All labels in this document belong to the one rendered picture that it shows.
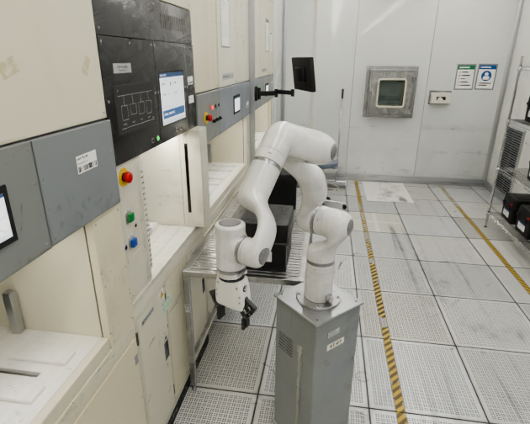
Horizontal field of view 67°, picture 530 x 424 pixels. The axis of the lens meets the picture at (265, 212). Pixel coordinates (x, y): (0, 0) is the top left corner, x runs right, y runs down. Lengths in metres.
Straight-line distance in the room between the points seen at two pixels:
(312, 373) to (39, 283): 1.10
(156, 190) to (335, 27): 4.33
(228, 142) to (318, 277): 2.12
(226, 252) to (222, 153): 2.57
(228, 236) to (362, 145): 5.23
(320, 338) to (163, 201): 1.12
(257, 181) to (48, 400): 0.84
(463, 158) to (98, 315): 5.72
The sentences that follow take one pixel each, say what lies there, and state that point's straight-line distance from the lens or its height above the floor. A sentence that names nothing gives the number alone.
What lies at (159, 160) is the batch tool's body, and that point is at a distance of 2.20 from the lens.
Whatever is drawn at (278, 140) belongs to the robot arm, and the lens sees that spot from 1.19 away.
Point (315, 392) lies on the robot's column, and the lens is 1.91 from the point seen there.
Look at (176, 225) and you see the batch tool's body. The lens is 2.29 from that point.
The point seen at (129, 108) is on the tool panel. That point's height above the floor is 1.58.
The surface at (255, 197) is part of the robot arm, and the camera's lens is 1.11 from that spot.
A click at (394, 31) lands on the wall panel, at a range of 6.13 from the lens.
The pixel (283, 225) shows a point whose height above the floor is 1.01.
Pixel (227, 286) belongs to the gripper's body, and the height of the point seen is 1.14.
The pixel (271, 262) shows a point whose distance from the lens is 1.97.
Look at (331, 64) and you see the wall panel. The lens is 6.06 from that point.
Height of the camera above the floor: 1.74
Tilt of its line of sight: 21 degrees down
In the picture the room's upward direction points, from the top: straight up
